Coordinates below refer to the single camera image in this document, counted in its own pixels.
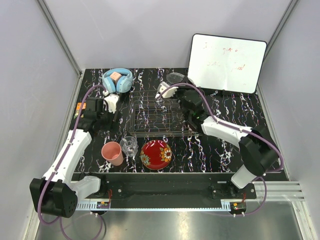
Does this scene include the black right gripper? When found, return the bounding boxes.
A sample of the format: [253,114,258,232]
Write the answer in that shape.
[169,76,196,119]

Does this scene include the pink plastic cup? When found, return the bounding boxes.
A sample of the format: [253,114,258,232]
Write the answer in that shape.
[101,141,124,166]

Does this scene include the clear glass tumbler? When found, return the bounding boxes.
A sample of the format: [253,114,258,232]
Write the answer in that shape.
[120,136,138,157]

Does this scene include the red floral plate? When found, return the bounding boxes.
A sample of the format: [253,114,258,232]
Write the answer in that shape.
[140,140,173,171]

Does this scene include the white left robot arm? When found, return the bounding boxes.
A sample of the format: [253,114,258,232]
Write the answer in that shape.
[29,94,119,218]

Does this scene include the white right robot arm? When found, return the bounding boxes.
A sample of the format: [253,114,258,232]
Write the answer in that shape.
[158,72,284,199]

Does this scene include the orange treehouse book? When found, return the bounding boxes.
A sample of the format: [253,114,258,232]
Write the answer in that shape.
[73,102,86,119]

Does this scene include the white whiteboard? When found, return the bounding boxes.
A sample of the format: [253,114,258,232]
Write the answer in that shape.
[187,33,267,94]

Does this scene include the light blue headphones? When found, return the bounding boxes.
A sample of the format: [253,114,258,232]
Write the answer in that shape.
[102,68,133,94]

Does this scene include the pink cube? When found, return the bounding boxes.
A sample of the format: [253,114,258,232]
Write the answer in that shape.
[109,71,122,82]

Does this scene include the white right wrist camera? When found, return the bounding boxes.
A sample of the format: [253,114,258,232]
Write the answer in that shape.
[155,81,178,99]

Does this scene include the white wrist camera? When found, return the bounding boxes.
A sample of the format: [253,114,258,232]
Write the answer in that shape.
[103,93,120,114]
[155,81,178,99]

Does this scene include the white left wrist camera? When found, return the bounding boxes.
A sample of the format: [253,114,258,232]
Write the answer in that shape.
[103,93,120,114]

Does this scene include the wire dish rack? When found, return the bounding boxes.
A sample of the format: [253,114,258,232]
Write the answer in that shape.
[127,90,198,138]

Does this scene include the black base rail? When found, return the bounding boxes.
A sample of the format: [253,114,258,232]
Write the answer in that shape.
[72,172,257,211]

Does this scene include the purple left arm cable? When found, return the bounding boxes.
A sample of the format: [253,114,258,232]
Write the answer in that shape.
[37,84,108,240]

